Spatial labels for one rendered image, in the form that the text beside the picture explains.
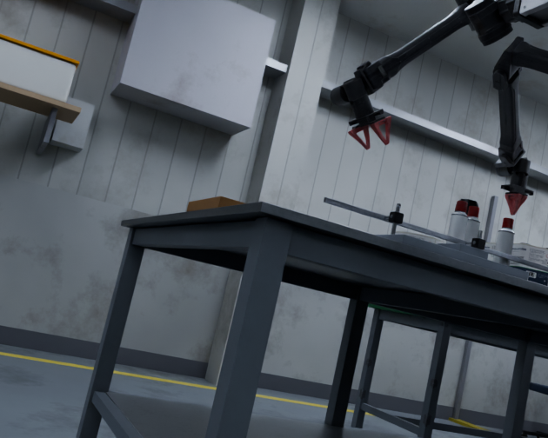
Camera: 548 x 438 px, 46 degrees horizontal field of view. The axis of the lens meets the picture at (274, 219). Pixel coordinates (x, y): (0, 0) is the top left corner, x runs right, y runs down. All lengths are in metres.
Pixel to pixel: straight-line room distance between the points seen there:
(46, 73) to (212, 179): 1.54
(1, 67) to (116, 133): 1.06
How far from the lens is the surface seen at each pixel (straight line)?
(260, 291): 1.24
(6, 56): 4.16
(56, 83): 4.15
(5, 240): 4.69
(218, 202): 1.53
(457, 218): 2.03
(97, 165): 4.79
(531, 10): 1.57
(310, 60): 5.19
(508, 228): 2.19
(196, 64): 4.70
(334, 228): 1.27
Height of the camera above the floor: 0.64
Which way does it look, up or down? 8 degrees up
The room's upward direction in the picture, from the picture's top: 13 degrees clockwise
